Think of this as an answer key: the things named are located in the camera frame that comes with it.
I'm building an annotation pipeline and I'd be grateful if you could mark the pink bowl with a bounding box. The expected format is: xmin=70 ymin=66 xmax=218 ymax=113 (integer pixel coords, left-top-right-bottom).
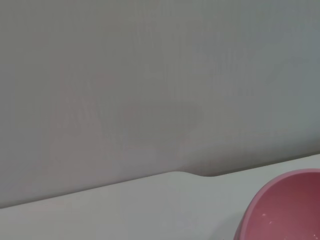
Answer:
xmin=233 ymin=168 xmax=320 ymax=240

